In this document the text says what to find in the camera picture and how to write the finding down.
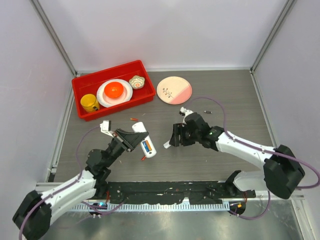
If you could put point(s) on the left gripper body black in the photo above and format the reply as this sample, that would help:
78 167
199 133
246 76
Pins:
117 147

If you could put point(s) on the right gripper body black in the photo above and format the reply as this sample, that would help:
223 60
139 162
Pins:
188 137

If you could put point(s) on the white battery cover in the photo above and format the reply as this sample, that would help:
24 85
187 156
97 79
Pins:
166 145

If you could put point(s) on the blue battery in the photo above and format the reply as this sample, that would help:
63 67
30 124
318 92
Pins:
145 145

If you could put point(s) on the white remote control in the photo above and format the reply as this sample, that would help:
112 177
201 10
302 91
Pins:
139 127

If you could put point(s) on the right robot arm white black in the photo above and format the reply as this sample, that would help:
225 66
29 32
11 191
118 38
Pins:
278 172

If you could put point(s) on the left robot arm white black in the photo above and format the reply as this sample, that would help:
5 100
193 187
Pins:
38 211

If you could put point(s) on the pink beige plate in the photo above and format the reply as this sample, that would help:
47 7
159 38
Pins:
174 90

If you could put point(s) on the white paper plate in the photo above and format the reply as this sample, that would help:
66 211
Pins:
108 102

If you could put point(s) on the orange bowl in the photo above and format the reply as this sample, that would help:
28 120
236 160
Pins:
113 89

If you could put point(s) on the yellow mug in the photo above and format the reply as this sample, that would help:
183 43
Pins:
89 103

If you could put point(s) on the small patterned flower bowl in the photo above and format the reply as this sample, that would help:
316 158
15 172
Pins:
137 82

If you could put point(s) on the red plastic bin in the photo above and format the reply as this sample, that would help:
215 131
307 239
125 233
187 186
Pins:
89 84

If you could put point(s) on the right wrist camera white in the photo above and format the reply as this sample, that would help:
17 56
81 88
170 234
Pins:
184 113

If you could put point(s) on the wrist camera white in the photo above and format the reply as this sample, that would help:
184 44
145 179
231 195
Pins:
184 113
105 128

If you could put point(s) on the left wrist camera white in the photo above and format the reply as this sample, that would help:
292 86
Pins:
105 128

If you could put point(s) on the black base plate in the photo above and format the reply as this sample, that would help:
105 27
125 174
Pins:
170 192

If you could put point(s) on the slotted cable duct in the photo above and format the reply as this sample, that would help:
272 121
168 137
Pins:
183 207

